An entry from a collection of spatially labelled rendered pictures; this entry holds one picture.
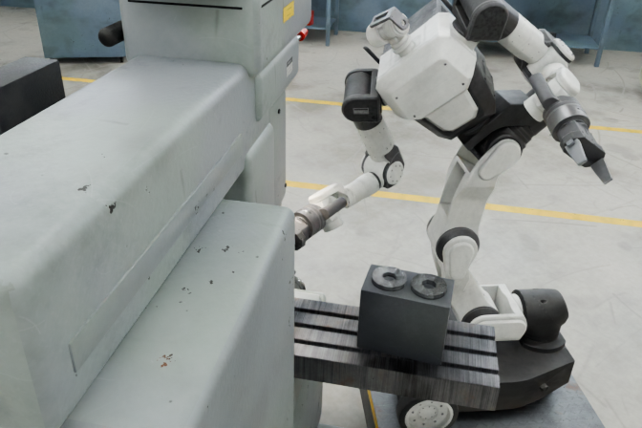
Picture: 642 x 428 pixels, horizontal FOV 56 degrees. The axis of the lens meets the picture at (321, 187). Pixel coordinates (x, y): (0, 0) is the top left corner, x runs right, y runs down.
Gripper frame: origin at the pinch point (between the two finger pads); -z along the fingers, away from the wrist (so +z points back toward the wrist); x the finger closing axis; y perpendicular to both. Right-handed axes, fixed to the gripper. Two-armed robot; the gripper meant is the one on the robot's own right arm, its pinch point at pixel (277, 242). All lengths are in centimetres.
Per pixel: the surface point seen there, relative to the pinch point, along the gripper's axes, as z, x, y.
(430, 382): -3, 52, 19
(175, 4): -37, 9, -72
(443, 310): 2, 50, 0
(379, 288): -2.0, 34.7, -1.7
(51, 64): -47, -17, -58
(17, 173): -80, 30, -62
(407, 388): -5, 47, 22
